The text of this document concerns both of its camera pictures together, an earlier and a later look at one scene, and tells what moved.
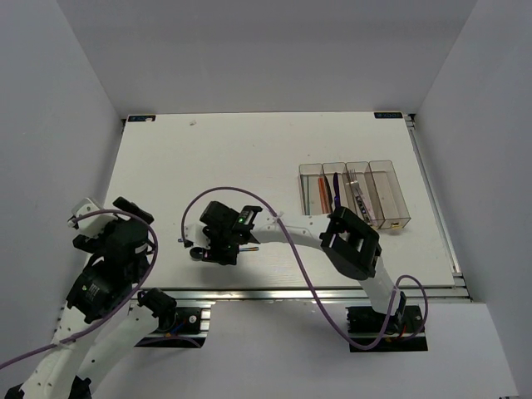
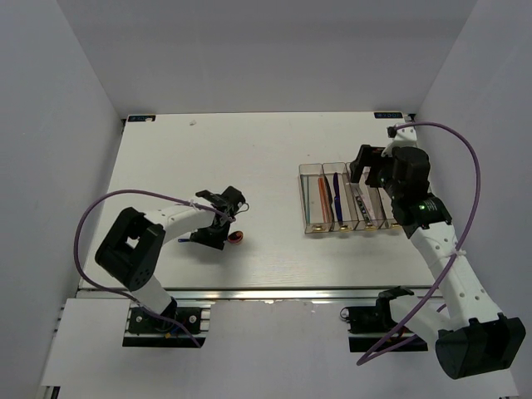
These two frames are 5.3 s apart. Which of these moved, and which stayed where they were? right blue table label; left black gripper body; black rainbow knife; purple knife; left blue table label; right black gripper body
Moved: right black gripper body; left black gripper body
Stayed: black rainbow knife; purple knife; right blue table label; left blue table label
